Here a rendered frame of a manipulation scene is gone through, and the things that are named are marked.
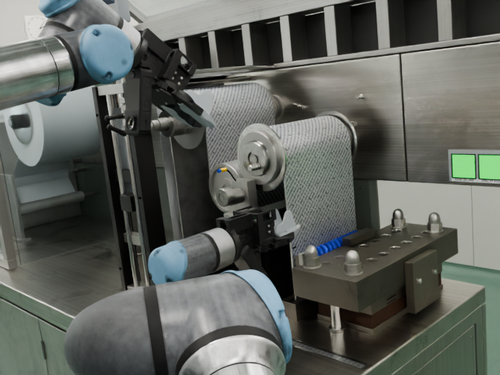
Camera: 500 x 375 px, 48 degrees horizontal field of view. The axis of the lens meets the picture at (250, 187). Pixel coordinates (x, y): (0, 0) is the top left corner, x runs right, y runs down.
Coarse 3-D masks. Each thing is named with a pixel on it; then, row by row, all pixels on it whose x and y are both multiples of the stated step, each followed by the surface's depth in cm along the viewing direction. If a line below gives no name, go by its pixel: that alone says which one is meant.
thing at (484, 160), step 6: (480, 156) 120; (486, 156) 119; (492, 156) 118; (498, 156) 117; (480, 162) 120; (486, 162) 119; (492, 162) 118; (498, 162) 117; (480, 168) 120; (486, 168) 119; (492, 168) 118; (498, 168) 117; (480, 174) 120; (486, 174) 119; (492, 174) 118; (498, 174) 118
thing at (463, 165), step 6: (456, 156) 123; (462, 156) 122; (468, 156) 121; (474, 156) 120; (456, 162) 124; (462, 162) 123; (468, 162) 122; (474, 162) 121; (456, 168) 124; (462, 168) 123; (468, 168) 122; (474, 168) 121; (456, 174) 124; (462, 174) 123; (468, 174) 122; (474, 174) 121
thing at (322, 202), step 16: (304, 176) 123; (320, 176) 126; (336, 176) 130; (352, 176) 135; (288, 192) 119; (304, 192) 123; (320, 192) 127; (336, 192) 131; (352, 192) 135; (288, 208) 120; (304, 208) 123; (320, 208) 127; (336, 208) 131; (352, 208) 135; (304, 224) 124; (320, 224) 127; (336, 224) 132; (352, 224) 136; (304, 240) 124; (320, 240) 128
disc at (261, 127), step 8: (248, 128) 122; (256, 128) 121; (264, 128) 119; (240, 136) 125; (272, 136) 118; (280, 144) 117; (280, 152) 117; (280, 160) 118; (240, 168) 127; (280, 168) 118; (280, 176) 118; (256, 184) 124; (272, 184) 120
